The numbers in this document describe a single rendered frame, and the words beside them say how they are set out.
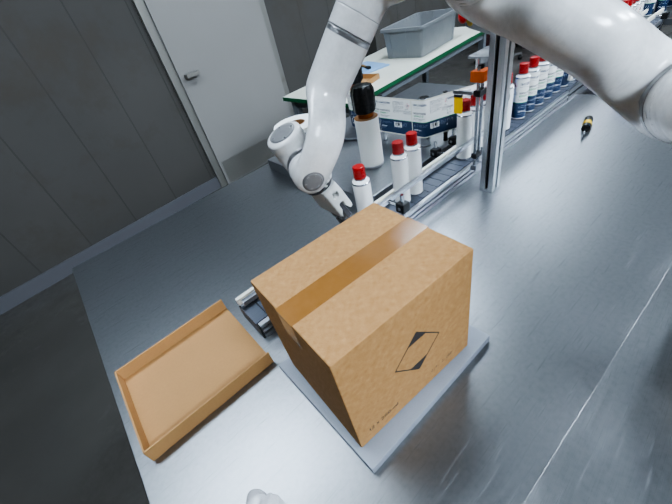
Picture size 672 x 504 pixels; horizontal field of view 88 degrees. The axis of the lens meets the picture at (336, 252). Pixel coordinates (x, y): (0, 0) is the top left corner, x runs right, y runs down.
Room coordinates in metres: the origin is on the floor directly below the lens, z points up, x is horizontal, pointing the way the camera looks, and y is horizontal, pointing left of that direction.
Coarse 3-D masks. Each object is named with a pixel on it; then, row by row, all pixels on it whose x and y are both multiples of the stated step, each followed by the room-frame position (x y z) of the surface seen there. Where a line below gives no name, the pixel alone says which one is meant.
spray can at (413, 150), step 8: (408, 136) 0.96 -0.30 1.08; (416, 136) 0.96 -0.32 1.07; (408, 144) 0.96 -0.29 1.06; (416, 144) 0.96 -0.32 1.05; (408, 152) 0.96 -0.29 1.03; (416, 152) 0.95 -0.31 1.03; (408, 160) 0.96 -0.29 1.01; (416, 160) 0.95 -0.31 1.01; (416, 168) 0.95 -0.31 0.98; (416, 176) 0.95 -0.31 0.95; (416, 184) 0.95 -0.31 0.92; (416, 192) 0.95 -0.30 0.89
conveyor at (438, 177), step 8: (552, 96) 1.42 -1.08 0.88; (544, 104) 1.36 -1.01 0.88; (536, 112) 1.31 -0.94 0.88; (512, 120) 1.30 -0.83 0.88; (520, 120) 1.28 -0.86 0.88; (512, 128) 1.23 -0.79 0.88; (456, 160) 1.10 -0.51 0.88; (464, 160) 1.09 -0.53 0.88; (472, 160) 1.07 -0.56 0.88; (440, 168) 1.08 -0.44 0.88; (448, 168) 1.06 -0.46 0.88; (456, 168) 1.05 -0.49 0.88; (432, 176) 1.04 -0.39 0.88; (440, 176) 1.03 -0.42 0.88; (448, 176) 1.01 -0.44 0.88; (424, 184) 1.00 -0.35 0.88; (432, 184) 0.99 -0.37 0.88; (440, 184) 0.98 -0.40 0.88; (424, 192) 0.96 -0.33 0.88; (416, 200) 0.92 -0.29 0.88; (392, 208) 0.92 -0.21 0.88; (248, 304) 0.66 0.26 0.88; (256, 304) 0.65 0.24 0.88; (248, 312) 0.63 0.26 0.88; (256, 312) 0.63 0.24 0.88; (264, 312) 0.62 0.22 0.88; (256, 320) 0.60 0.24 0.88
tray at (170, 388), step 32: (192, 320) 0.67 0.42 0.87; (224, 320) 0.67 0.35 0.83; (160, 352) 0.62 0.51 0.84; (192, 352) 0.59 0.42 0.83; (224, 352) 0.56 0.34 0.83; (256, 352) 0.54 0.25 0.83; (128, 384) 0.55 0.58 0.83; (160, 384) 0.52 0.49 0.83; (192, 384) 0.50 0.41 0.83; (224, 384) 0.47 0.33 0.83; (160, 416) 0.44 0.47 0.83; (192, 416) 0.40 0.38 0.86; (160, 448) 0.36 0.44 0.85
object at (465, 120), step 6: (468, 102) 1.10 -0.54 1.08; (462, 108) 1.10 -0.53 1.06; (468, 108) 1.10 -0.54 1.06; (462, 114) 1.10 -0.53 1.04; (468, 114) 1.09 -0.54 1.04; (462, 120) 1.09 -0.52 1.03; (468, 120) 1.09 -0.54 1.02; (462, 126) 1.09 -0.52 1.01; (468, 126) 1.09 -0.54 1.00; (462, 132) 1.09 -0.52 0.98; (468, 132) 1.09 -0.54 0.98; (456, 138) 1.12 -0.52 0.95; (462, 138) 1.09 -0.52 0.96; (468, 138) 1.09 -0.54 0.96; (456, 144) 1.12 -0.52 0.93; (468, 150) 1.09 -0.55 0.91; (456, 156) 1.12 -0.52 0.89; (462, 156) 1.09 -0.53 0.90; (468, 156) 1.09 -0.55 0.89
